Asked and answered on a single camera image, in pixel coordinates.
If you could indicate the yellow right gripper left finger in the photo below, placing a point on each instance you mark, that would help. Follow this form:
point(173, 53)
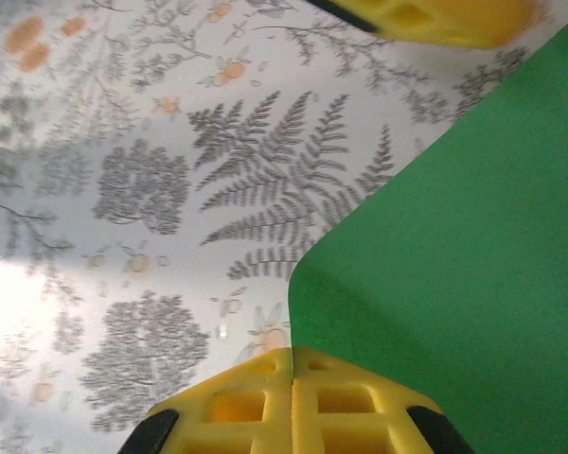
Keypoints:
point(246, 425)

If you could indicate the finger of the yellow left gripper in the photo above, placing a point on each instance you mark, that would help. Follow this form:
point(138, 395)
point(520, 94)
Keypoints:
point(445, 19)

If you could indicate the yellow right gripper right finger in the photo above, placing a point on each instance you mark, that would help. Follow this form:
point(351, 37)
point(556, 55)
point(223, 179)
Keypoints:
point(341, 425)

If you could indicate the green paper sheet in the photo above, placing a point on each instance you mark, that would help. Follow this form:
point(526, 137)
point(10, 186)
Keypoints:
point(454, 236)

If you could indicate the floral patterned table cover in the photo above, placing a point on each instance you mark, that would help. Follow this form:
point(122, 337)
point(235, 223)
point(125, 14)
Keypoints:
point(123, 142)

